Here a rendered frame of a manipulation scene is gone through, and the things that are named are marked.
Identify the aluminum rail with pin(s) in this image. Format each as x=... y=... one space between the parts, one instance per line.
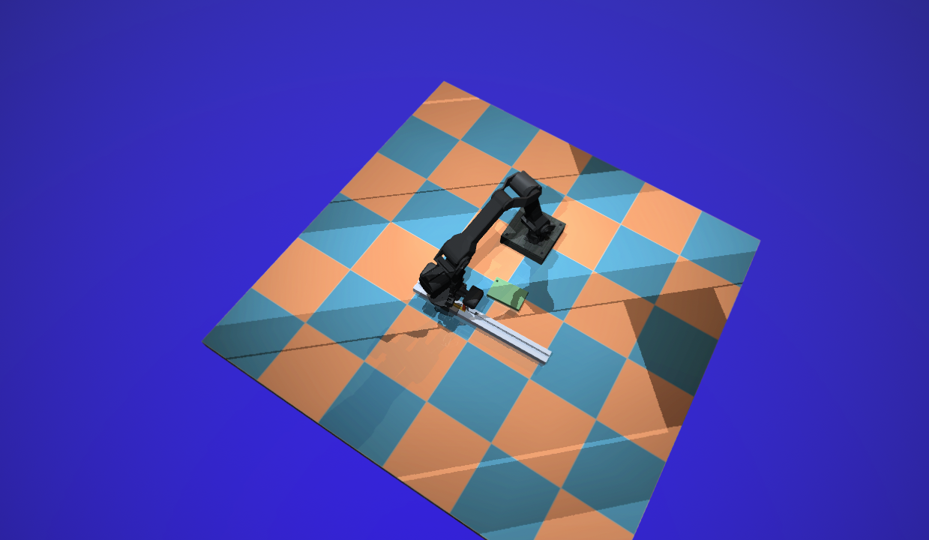
x=496 y=329

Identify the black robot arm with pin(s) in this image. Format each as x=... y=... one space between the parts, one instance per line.
x=460 y=248

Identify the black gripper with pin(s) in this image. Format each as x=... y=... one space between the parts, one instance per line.
x=471 y=297

